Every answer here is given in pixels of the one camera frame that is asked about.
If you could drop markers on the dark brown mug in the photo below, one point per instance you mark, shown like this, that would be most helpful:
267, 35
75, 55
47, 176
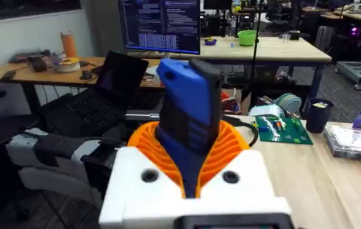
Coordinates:
39, 63

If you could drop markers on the small purple bowl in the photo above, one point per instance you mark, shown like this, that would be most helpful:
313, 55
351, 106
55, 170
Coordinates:
210, 41

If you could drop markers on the blue electric screwdriver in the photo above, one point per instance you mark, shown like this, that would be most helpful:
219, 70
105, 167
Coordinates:
188, 105

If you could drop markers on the wooden desk with black legs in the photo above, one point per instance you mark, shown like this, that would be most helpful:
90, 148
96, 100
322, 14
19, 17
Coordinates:
40, 78

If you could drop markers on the clear plastic box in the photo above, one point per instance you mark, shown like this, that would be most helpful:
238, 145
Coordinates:
355, 143

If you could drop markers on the black phone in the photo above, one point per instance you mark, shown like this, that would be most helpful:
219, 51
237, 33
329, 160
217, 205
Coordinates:
9, 74

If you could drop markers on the computer monitor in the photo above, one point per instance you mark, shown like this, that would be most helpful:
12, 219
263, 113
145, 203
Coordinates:
161, 25

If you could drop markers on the white orange right gripper right finger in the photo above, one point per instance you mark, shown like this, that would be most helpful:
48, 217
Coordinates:
247, 194

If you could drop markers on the black computer mouse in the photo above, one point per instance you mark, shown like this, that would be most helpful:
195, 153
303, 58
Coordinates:
86, 75

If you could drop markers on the long pale wooden table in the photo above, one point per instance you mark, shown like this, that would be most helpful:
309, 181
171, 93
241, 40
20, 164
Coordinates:
279, 51

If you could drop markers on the black upright pole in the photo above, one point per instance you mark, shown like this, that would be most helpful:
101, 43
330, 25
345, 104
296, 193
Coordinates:
255, 47

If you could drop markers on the white and yellow tape roll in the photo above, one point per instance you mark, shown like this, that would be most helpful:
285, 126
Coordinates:
67, 65

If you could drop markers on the black laptop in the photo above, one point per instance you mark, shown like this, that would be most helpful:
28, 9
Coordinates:
97, 101

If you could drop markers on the white orange right gripper left finger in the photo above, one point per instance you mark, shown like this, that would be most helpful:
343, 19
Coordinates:
135, 197

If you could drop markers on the dark blue cup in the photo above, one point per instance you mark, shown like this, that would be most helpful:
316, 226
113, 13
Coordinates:
317, 116

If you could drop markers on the green bowl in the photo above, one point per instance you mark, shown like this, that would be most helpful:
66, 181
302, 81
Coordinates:
247, 38

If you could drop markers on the orange bottle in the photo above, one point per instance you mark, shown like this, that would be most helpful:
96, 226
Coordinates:
68, 44

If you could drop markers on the green board with toy blocks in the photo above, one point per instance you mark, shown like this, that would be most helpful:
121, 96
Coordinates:
282, 130

